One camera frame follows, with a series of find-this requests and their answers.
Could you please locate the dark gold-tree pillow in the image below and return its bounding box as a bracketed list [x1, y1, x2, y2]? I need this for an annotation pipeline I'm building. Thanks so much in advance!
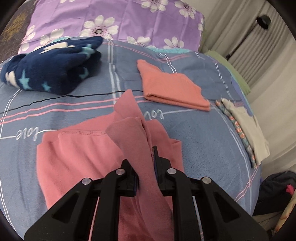
[1, 1, 38, 62]

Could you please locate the pink long-sleeve shirt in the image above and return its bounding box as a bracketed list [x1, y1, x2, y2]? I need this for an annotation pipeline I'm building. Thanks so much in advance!
[36, 90, 184, 240]

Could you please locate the navy star fleece garment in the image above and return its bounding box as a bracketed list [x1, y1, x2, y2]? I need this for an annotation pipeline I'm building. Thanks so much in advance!
[1, 36, 103, 95]

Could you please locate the beige curtain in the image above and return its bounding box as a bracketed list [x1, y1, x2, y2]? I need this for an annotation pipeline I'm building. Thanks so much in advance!
[200, 1, 292, 87]

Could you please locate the folded white floral cloth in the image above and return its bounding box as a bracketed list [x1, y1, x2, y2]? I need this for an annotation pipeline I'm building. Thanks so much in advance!
[215, 98, 270, 168]

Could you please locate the black floor lamp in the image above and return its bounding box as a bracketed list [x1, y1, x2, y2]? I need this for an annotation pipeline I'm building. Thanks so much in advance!
[225, 15, 271, 60]

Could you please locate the dark clothes pile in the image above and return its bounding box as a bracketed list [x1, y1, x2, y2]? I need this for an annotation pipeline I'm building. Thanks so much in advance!
[253, 171, 295, 216]

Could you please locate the green blanket edge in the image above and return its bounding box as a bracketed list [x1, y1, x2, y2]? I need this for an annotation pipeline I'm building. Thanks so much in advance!
[205, 50, 251, 95]

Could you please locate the folded salmon cloth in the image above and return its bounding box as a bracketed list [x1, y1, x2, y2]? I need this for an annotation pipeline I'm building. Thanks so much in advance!
[137, 60, 210, 111]

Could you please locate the purple floral pillow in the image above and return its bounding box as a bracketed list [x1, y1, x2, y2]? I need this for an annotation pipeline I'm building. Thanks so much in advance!
[18, 0, 204, 53]

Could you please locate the blue striped bed sheet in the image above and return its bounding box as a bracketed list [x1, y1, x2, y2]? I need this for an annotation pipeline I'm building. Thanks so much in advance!
[1, 40, 261, 236]

